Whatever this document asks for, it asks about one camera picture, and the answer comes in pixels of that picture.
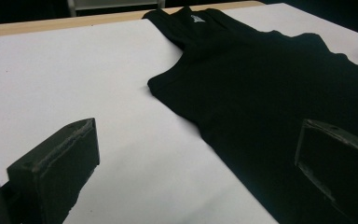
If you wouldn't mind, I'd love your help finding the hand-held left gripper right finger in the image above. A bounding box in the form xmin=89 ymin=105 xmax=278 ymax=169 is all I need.
xmin=294 ymin=119 xmax=358 ymax=224

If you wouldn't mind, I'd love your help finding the grey metal frame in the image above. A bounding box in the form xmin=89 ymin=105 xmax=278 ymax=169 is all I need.
xmin=66 ymin=0 xmax=166 ymax=18

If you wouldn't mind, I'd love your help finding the black tank top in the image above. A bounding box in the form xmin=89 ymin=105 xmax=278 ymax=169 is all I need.
xmin=142 ymin=6 xmax=358 ymax=224

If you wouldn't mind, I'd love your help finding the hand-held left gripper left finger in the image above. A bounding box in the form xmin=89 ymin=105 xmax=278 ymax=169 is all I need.
xmin=7 ymin=118 xmax=101 ymax=224

